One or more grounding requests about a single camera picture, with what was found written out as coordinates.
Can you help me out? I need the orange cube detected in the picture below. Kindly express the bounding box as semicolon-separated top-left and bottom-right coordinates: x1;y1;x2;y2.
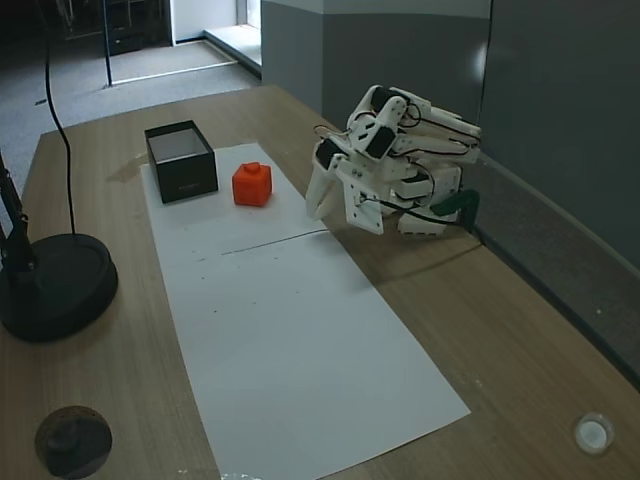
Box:
231;161;274;208

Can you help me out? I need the black open box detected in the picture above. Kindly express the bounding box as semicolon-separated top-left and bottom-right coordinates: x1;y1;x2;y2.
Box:
144;119;220;205

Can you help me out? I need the white paper sheet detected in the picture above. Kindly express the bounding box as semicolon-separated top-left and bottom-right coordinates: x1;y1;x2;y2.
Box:
158;230;472;480
139;142;329;269

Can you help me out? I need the green table clamp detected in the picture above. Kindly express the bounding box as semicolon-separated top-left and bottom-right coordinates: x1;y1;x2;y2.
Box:
432;189;481;219

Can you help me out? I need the grey desk partition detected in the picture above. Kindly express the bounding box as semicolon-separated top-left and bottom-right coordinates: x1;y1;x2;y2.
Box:
259;0;640;396

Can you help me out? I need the black floor pole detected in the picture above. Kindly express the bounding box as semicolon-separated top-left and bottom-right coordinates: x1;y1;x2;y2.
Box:
101;0;119;90

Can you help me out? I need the black round lamp base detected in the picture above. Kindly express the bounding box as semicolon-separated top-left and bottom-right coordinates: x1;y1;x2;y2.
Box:
0;233;120;344

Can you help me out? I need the white round cap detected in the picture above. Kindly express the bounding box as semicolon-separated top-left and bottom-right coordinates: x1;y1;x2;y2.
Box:
573;412;615;455

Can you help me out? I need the black camera cable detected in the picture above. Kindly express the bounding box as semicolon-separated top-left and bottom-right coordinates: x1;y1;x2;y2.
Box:
357;196;486;246

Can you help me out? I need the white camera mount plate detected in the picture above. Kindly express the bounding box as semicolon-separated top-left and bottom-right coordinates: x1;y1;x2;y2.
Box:
342;174;386;236

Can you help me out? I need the black lamp cable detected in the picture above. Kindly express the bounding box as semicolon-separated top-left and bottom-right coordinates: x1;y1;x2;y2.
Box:
43;0;79;237

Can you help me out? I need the round table cable hole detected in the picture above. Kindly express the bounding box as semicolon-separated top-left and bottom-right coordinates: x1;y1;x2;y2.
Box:
34;405;114;479

